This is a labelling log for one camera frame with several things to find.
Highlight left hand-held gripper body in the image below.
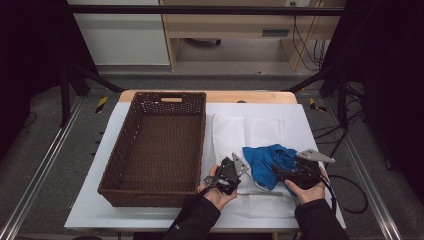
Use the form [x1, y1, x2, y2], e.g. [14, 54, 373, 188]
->
[203, 152, 250, 196]

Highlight black floor cables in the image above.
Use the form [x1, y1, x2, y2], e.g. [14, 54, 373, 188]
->
[313, 83, 368, 158]

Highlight white mesh laundry bag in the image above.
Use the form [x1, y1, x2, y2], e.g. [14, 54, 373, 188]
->
[211, 113, 301, 219]

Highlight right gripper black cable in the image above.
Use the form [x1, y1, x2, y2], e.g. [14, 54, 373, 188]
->
[319, 173, 369, 215]

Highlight black metal stand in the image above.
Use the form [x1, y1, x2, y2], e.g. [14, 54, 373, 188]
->
[283, 63, 351, 129]
[59, 63, 126, 128]

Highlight white table mat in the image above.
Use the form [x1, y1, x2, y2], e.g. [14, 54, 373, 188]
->
[64, 101, 347, 231]

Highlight light wooden desk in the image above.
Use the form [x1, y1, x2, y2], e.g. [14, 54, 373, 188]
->
[159, 0, 348, 72]

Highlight white cabinet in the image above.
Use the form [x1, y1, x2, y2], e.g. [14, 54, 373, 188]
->
[67, 0, 171, 67]

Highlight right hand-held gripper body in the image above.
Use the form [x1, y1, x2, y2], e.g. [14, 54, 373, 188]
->
[283, 148, 336, 191]

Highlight dark curtain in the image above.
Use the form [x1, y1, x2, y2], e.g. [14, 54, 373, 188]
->
[321, 0, 424, 204]
[0, 0, 101, 161]

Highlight person's right hand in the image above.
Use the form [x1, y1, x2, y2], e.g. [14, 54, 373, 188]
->
[284, 166, 330, 205]

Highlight black horizontal frame bar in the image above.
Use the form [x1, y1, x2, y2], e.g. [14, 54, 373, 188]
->
[68, 4, 346, 17]

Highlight yellow black tape marker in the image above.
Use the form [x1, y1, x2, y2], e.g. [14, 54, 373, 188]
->
[94, 95, 109, 114]
[308, 97, 328, 113]

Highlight blue garment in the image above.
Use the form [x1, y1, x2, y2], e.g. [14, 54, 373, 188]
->
[242, 143, 299, 196]

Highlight person's left hand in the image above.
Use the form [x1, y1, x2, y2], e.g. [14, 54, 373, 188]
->
[197, 164, 238, 212]

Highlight aluminium floor rail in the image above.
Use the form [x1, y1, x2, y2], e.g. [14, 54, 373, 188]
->
[0, 96, 86, 240]
[324, 98, 404, 240]

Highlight black hanging cables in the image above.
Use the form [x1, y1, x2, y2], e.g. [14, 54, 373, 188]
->
[291, 3, 329, 71]

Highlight brown woven basket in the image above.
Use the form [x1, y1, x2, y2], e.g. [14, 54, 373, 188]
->
[97, 91, 208, 208]

